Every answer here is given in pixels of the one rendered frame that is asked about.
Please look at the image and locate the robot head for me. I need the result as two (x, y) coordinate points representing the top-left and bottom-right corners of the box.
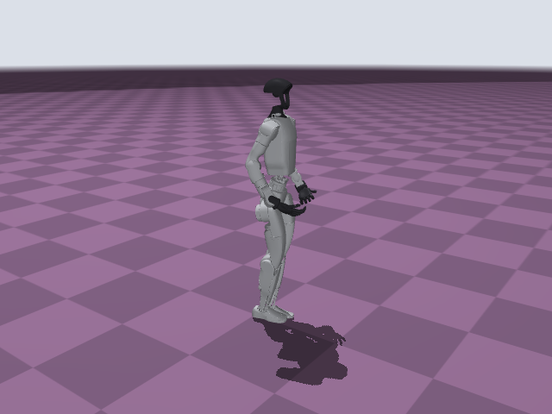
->
(263, 78), (292, 118)

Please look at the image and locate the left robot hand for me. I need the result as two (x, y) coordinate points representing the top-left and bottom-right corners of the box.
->
(295, 180), (317, 204)

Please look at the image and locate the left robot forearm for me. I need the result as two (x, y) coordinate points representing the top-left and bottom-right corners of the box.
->
(288, 167), (303, 187)

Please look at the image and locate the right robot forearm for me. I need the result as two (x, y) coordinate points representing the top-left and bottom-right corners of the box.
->
(247, 160), (276, 208)

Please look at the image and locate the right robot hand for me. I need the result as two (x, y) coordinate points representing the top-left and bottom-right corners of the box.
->
(268, 196), (306, 216)

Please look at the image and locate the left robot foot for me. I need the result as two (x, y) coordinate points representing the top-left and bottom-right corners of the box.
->
(265, 305), (294, 318)

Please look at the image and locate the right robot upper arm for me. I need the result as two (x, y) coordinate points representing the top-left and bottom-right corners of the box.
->
(245, 120), (280, 169)

